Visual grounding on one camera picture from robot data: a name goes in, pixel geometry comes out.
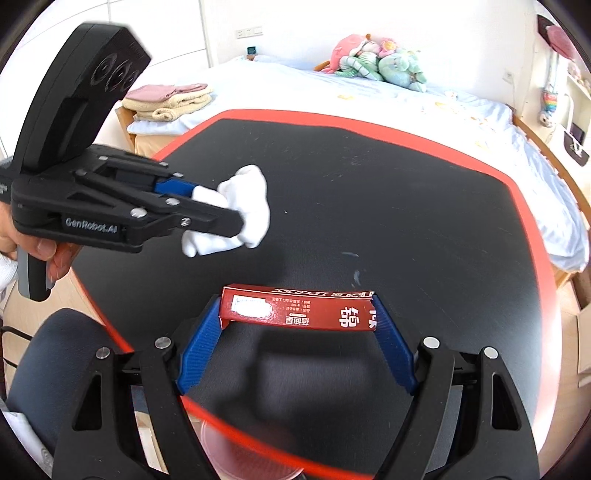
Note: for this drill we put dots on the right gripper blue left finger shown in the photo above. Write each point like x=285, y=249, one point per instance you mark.
x=197, y=344

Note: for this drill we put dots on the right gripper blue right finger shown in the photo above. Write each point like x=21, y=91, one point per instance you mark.
x=397, y=353

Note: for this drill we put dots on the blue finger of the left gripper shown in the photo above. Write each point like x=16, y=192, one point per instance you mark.
x=174, y=186
x=203, y=218

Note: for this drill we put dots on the short red carton box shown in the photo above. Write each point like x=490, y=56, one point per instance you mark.
x=296, y=308

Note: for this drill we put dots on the pink trash bin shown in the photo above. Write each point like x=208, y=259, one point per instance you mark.
x=232, y=461

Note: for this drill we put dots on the person's left hand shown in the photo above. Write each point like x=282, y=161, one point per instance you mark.
x=59, y=256

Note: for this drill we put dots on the folded towels pile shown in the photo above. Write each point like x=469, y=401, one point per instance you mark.
x=166, y=101

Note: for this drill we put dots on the bed with blue sheet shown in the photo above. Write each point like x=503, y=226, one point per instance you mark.
x=481, y=128

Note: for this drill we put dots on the red and black table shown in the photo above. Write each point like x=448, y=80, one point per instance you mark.
x=447, y=242

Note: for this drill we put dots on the pink plush toy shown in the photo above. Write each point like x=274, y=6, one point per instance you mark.
x=349, y=46

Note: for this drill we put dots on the green plush toy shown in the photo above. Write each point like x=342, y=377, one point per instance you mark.
x=403, y=69

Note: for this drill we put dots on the rainbow plush hanging toy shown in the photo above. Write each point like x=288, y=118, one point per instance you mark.
x=549, y=106

